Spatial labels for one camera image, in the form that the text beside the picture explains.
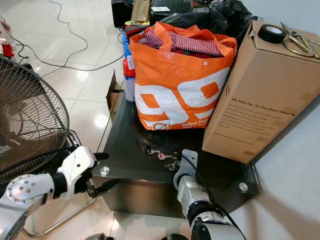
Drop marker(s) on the black glass low table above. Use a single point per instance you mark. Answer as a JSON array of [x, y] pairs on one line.
[[130, 150]]

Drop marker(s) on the black left robot foot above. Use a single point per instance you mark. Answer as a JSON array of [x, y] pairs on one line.
[[99, 237]]

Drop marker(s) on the black robot foot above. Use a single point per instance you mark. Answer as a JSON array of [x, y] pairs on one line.
[[175, 237], [99, 237]]

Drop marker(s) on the small open cardboard box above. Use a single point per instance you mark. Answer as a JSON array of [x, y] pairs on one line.
[[114, 100]]

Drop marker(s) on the black right robot foot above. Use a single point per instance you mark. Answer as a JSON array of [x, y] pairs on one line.
[[175, 237]]

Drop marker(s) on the spray can with red cap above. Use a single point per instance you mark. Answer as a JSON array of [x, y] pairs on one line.
[[130, 85]]

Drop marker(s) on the orange and white shopping bag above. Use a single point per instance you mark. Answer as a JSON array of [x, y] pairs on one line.
[[180, 90]]

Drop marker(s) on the metal grille floor fan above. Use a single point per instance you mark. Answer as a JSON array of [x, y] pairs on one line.
[[30, 110]]

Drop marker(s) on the blue plastic bag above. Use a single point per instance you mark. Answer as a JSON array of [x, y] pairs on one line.
[[125, 47]]

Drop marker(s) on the tall brown cardboard box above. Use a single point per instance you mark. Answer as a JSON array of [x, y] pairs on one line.
[[265, 100]]

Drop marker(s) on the red white striped cloth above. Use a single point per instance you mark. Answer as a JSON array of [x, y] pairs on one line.
[[195, 45]]

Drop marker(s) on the yellow cloth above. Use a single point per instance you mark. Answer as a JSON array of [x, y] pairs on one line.
[[132, 23]]

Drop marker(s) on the black box speaker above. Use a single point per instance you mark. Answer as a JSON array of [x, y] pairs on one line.
[[120, 12]]

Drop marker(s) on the clear plastic bag with items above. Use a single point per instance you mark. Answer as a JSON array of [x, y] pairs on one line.
[[7, 40]]

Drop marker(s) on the brown paper bag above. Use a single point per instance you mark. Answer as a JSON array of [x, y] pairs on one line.
[[141, 11]]

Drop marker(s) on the black tape roll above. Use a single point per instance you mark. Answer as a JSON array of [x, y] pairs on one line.
[[264, 36]]

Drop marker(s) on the black garbage bag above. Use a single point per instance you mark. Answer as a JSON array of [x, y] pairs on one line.
[[230, 17]]

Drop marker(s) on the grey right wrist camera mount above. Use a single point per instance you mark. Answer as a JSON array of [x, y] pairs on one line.
[[189, 161]]

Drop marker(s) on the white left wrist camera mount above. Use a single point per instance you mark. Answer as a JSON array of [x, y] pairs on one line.
[[80, 162]]

